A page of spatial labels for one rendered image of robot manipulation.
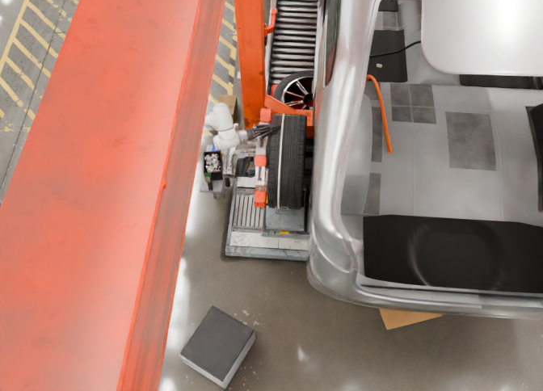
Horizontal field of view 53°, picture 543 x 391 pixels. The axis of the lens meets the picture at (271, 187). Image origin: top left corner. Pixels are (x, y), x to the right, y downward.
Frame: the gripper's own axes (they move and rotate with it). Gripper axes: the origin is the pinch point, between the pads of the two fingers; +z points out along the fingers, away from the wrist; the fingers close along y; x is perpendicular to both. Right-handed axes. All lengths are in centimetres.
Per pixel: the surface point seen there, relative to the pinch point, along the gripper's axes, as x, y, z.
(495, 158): -17, 63, 130
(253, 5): 66, -38, 0
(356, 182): -8, 54, 33
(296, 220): -98, 12, 14
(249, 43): 36, -43, -2
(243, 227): -113, -7, -25
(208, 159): -62, -43, -39
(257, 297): -127, 49, -34
